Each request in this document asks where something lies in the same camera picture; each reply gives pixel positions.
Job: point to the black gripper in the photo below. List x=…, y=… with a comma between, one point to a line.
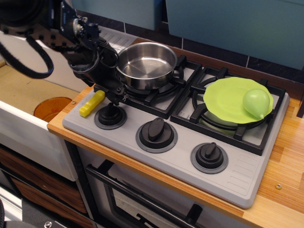
x=98, y=68

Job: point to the yellow toy corn cob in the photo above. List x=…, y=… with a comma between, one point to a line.
x=92, y=103

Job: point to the stainless steel pot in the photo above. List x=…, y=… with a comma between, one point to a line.
x=146, y=66

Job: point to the small green toy pear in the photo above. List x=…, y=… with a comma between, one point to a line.
x=256, y=102

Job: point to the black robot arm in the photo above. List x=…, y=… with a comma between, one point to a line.
x=56, y=24

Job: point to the left black stove knob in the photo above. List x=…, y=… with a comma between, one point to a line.
x=110, y=117

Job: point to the black stove knob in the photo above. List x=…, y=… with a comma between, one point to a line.
x=156, y=136
x=209, y=158
x=110, y=117

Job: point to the grey toy stove top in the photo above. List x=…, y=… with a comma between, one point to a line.
x=238, y=183

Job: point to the middle black stove knob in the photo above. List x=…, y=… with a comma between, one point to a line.
x=156, y=136

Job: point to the light green plastic plate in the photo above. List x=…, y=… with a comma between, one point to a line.
x=224, y=99

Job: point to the right black stove knob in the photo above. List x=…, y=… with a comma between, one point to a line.
x=209, y=158

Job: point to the left black burner grate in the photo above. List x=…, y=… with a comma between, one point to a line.
x=162, y=101

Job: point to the black burner grate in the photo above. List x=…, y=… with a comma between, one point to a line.
x=162, y=101
x=256, y=137

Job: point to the white toy sink unit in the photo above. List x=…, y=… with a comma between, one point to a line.
x=26, y=134

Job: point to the wooden drawer fronts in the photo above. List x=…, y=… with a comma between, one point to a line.
x=46, y=189

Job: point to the right black burner grate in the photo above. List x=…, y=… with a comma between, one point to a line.
x=256, y=137

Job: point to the oven door with black handle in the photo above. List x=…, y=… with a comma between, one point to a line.
x=137, y=203

